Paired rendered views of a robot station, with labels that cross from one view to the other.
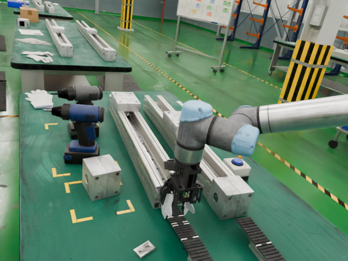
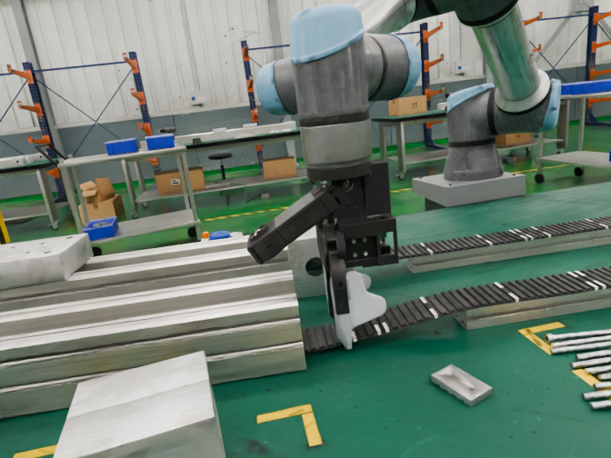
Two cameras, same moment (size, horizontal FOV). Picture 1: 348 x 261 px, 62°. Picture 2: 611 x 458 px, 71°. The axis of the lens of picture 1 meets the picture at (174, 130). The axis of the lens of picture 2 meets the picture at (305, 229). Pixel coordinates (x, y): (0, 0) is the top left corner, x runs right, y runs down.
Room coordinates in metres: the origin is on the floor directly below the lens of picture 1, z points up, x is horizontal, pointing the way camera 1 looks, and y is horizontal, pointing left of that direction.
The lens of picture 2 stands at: (0.54, 0.41, 1.07)
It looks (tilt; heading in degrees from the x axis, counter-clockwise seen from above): 16 degrees down; 291
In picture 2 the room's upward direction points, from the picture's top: 7 degrees counter-clockwise
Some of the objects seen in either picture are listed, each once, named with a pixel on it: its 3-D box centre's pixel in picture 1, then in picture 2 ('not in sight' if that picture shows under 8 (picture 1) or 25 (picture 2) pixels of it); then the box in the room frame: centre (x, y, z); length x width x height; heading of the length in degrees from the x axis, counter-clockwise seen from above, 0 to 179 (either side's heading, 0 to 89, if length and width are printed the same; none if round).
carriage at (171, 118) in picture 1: (179, 125); (26, 270); (1.17, -0.02, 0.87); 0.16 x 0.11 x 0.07; 25
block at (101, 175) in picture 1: (104, 176); (155, 440); (0.77, 0.20, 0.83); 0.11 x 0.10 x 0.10; 127
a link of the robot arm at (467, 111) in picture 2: not in sight; (473, 113); (0.51, -0.83, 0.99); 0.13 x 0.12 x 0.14; 160
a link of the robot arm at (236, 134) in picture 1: (234, 134); (365, 70); (0.65, -0.15, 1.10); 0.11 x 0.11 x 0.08; 70
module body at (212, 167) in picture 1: (178, 134); (35, 299); (1.17, -0.02, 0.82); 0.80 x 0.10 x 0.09; 25
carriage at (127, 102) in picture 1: (125, 103); not in sight; (1.32, 0.25, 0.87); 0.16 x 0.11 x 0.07; 25
